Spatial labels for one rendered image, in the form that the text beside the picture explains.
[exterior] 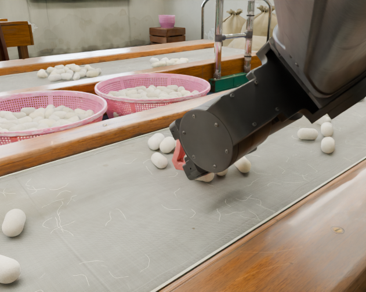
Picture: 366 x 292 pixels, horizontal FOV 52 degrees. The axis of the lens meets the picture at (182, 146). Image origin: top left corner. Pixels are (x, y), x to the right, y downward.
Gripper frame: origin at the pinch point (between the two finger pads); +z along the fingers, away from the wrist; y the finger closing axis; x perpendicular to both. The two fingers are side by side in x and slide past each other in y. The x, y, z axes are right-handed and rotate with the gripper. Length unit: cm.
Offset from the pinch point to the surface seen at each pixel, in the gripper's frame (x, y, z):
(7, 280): 4.8, 24.5, -4.6
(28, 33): -168, -85, 219
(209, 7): -259, -427, 316
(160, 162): -1.1, 1.2, 2.1
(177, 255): 9.4, 11.4, -8.8
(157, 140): -5.1, -2.7, 6.1
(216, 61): -30, -56, 35
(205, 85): -18.0, -33.3, 21.4
